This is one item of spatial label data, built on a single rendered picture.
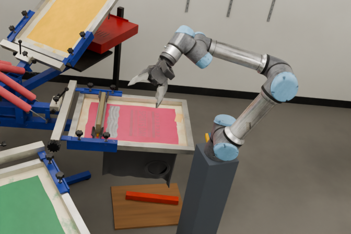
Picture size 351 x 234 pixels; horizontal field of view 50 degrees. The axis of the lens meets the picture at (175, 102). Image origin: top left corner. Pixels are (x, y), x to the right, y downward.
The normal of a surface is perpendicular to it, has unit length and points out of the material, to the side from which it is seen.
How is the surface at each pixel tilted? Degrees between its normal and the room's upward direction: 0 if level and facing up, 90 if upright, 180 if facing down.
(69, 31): 32
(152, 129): 0
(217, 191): 90
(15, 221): 0
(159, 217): 0
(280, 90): 83
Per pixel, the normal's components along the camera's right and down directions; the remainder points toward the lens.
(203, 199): 0.34, 0.55
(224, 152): -0.11, 0.62
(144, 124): 0.15, -0.83
